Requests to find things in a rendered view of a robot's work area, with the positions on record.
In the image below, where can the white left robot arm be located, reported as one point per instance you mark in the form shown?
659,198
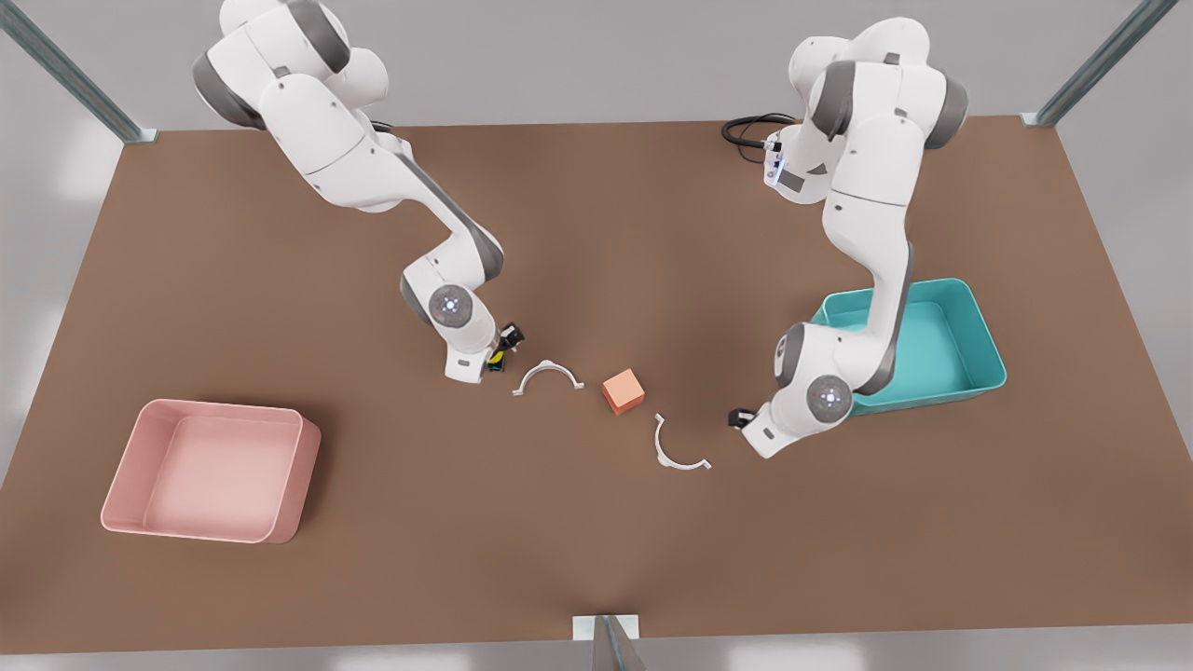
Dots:
871,177

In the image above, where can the teal blue storage box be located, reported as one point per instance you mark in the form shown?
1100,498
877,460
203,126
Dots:
941,349

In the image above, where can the pink storage box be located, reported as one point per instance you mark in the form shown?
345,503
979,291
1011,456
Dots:
214,471

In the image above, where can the silver frame post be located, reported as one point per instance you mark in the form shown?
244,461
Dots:
1100,61
610,643
70,70

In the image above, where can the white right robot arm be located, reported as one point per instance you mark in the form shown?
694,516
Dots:
345,149

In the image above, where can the white curved arc piece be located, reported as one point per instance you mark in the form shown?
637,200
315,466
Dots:
548,369
669,458

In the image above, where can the orange red cube button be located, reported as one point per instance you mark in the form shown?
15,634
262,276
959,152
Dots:
623,391

